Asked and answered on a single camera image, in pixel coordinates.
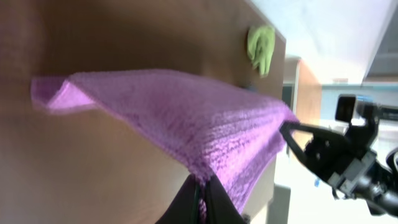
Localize purple microfiber cloth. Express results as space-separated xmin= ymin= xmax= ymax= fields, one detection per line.
xmin=30 ymin=69 xmax=297 ymax=212

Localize crumpled green cloth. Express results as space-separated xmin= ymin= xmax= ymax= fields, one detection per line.
xmin=246 ymin=26 xmax=275 ymax=78

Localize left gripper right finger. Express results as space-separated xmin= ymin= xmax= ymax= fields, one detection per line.
xmin=205 ymin=175 xmax=246 ymax=224

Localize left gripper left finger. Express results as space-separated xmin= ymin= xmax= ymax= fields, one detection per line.
xmin=155 ymin=174 xmax=200 ymax=224

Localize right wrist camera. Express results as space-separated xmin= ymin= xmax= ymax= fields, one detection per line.
xmin=335 ymin=95 xmax=356 ymax=123

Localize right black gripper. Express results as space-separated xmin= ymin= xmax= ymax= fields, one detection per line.
xmin=280 ymin=121 xmax=377 ymax=196

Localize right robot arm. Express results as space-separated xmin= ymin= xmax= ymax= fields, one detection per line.
xmin=280 ymin=121 xmax=397 ymax=217

